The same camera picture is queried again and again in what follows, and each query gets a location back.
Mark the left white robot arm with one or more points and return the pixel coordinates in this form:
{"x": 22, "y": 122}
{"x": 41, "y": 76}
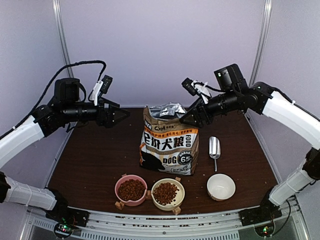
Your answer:
{"x": 64, "y": 108}

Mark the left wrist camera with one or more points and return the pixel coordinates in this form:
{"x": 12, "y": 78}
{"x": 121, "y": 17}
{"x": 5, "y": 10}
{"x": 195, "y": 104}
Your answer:
{"x": 100, "y": 88}

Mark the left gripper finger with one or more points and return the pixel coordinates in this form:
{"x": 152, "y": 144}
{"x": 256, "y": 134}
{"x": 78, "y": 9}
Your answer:
{"x": 119, "y": 116}
{"x": 111, "y": 103}

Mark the white ceramic bowl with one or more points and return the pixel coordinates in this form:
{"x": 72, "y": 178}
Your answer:
{"x": 220, "y": 187}

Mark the right aluminium frame post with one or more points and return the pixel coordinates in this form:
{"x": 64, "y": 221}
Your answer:
{"x": 263, "y": 35}

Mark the left aluminium frame post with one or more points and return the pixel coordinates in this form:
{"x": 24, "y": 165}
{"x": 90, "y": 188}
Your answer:
{"x": 60, "y": 29}

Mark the brown kibble in yellow bowl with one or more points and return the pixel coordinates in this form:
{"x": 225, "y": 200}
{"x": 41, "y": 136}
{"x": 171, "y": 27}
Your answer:
{"x": 165, "y": 193}

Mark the brown dog food bag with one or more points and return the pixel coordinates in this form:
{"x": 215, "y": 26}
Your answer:
{"x": 167, "y": 145}

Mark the front aluminium rail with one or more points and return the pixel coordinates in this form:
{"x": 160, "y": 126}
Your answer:
{"x": 225, "y": 225}

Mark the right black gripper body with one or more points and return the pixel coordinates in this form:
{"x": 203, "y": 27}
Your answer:
{"x": 208, "y": 116}

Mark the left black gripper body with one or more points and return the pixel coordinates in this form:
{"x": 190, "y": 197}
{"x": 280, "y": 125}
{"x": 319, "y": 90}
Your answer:
{"x": 101, "y": 120}

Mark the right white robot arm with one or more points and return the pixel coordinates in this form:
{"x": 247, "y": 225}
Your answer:
{"x": 236, "y": 95}

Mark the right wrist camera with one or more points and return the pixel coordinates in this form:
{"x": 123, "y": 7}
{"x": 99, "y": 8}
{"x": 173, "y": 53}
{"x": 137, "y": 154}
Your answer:
{"x": 195, "y": 87}

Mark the metal food scoop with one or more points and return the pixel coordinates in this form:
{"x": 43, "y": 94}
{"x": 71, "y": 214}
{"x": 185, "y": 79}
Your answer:
{"x": 214, "y": 150}

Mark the pink pet bowl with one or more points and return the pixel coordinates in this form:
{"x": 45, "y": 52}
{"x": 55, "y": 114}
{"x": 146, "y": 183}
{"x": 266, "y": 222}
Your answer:
{"x": 127, "y": 177}

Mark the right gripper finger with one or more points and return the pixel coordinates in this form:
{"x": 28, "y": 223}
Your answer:
{"x": 190, "y": 119}
{"x": 195, "y": 103}

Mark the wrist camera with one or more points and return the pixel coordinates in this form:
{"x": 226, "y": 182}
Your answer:
{"x": 195, "y": 87}
{"x": 100, "y": 88}

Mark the brown kibble in pink bowl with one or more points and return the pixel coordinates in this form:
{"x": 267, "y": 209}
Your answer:
{"x": 131, "y": 190}

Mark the aluminium frame post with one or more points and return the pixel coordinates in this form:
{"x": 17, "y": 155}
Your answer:
{"x": 263, "y": 35}
{"x": 60, "y": 29}

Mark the wooden bowl stand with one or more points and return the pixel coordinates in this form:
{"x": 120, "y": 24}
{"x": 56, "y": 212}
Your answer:
{"x": 177, "y": 211}

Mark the yellow pet bowl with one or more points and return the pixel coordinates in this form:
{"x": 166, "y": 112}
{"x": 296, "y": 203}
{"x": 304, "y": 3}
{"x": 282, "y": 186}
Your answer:
{"x": 178, "y": 199}

